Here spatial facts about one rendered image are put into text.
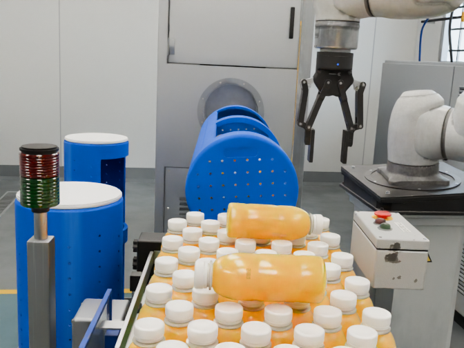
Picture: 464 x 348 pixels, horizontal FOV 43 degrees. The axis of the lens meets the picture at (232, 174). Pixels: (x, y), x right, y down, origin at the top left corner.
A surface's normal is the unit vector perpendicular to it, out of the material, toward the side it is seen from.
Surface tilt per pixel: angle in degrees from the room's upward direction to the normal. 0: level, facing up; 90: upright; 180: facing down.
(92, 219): 90
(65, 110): 90
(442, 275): 90
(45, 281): 90
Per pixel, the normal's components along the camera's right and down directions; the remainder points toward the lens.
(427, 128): -0.51, 0.09
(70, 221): 0.27, 0.20
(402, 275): 0.02, 0.20
